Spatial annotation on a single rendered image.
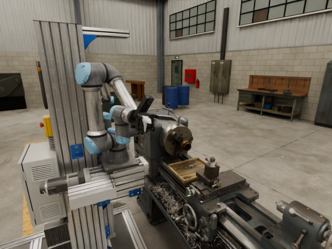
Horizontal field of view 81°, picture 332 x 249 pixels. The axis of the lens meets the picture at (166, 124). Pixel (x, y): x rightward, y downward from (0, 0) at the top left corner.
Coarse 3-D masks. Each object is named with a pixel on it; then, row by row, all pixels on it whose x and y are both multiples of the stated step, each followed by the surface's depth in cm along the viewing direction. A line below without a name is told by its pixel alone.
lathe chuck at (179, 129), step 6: (168, 126) 191; (174, 126) 186; (180, 126) 187; (168, 132) 183; (180, 132) 189; (186, 132) 193; (162, 138) 189; (168, 138) 184; (162, 144) 191; (168, 144) 186; (174, 144) 189; (168, 150) 188
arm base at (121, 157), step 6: (114, 150) 128; (120, 150) 129; (126, 150) 134; (108, 156) 131; (114, 156) 128; (120, 156) 129; (126, 156) 134; (108, 162) 131; (114, 162) 128; (120, 162) 129; (126, 162) 132
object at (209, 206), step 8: (248, 184) 148; (224, 192) 139; (232, 192) 141; (240, 192) 143; (248, 192) 143; (256, 192) 143; (192, 200) 138; (200, 200) 131; (208, 200) 131; (216, 200) 133; (224, 200) 139; (248, 200) 137; (200, 208) 130; (208, 208) 126; (216, 208) 126; (224, 208) 126; (208, 216) 124
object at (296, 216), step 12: (288, 204) 100; (300, 204) 95; (288, 216) 94; (300, 216) 88; (312, 216) 87; (324, 216) 88; (276, 228) 107; (288, 228) 95; (300, 228) 89; (312, 228) 85; (324, 228) 84; (264, 240) 104; (276, 240) 100; (288, 240) 96; (300, 240) 88; (312, 240) 85; (324, 240) 85
